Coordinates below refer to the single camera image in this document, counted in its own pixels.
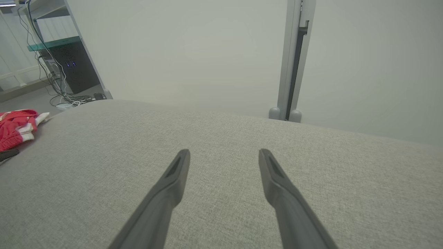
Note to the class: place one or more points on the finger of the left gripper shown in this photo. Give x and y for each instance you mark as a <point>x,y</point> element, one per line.
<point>7,155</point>

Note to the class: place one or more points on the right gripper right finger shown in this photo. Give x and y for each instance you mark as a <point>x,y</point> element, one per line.
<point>290,207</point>

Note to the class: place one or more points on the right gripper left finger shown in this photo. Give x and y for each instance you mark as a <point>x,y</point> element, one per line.
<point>162,200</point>

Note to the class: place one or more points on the red shorts with white stripes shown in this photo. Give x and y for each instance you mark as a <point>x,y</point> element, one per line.
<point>14,129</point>

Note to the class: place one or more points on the white power strip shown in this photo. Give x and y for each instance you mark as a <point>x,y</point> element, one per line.
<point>67,104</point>

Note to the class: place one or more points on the grey fabric sofa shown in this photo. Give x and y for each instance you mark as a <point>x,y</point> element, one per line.
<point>221,131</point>

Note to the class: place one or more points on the small black power adapter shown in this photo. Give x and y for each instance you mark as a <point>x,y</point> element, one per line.
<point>99,96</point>

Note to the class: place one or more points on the black computer tower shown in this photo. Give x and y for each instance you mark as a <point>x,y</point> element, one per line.
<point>78,69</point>

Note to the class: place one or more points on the grey metal rack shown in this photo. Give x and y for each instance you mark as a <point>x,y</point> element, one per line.
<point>74,20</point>

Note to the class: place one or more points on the grey partition post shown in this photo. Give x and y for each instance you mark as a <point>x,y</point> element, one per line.
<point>289,62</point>

